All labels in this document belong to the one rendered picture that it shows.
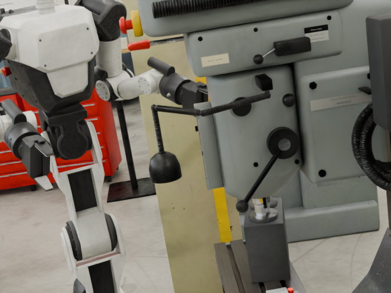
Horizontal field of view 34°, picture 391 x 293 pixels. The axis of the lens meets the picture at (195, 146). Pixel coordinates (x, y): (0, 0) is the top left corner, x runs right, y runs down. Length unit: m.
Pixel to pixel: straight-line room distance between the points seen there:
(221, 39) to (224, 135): 0.23
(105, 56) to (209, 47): 0.90
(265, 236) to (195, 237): 1.59
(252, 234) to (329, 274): 2.07
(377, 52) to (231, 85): 0.36
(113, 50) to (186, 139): 1.19
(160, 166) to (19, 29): 0.75
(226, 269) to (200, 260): 1.45
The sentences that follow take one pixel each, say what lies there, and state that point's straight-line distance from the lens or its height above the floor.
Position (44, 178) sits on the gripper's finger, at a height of 1.39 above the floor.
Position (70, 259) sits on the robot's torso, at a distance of 2.23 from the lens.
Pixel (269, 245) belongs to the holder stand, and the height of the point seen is 1.04.
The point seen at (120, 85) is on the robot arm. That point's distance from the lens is 2.24.
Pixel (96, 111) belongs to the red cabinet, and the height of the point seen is 0.72.
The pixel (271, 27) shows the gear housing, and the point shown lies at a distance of 1.39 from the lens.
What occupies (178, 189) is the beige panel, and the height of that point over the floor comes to 0.76.
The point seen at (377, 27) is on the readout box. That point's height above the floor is 1.71.
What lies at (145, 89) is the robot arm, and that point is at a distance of 2.07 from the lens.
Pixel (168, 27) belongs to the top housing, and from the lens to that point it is 1.36.
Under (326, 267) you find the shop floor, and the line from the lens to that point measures 4.04.
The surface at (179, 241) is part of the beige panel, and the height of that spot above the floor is 0.46.
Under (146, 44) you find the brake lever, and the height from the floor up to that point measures 1.70.
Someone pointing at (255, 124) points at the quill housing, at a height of 1.50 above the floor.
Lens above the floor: 1.86
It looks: 15 degrees down
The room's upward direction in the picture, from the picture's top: 9 degrees counter-clockwise
